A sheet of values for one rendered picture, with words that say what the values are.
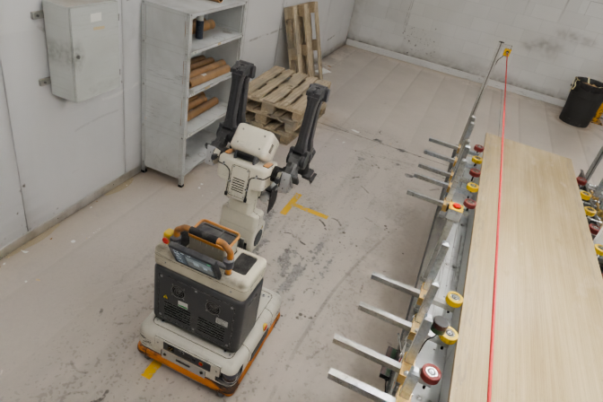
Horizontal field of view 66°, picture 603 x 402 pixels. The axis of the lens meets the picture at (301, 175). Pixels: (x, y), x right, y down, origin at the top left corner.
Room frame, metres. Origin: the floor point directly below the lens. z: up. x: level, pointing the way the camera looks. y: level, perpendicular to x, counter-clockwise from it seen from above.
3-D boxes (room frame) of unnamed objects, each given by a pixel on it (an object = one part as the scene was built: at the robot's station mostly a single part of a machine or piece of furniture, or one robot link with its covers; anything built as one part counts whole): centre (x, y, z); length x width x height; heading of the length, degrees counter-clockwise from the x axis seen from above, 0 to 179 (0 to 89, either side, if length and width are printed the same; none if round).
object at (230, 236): (1.81, 0.37, 0.87); 0.23 x 0.15 x 0.11; 74
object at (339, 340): (1.32, -0.49, 0.84); 0.43 x 0.03 x 0.04; 74
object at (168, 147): (3.94, 1.13, 0.78); 0.90 x 0.45 x 1.55; 164
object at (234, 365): (1.92, 0.34, 0.16); 0.67 x 0.64 x 0.25; 164
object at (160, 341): (1.60, 0.41, 0.23); 0.41 x 0.02 x 0.08; 74
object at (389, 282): (1.79, -0.67, 0.83); 0.43 x 0.03 x 0.04; 74
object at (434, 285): (1.57, -0.67, 0.87); 0.04 x 0.04 x 0.48; 74
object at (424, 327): (1.33, -0.60, 0.90); 0.04 x 0.04 x 0.48; 74
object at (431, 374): (1.27, -0.68, 0.85); 0.08 x 0.08 x 0.11
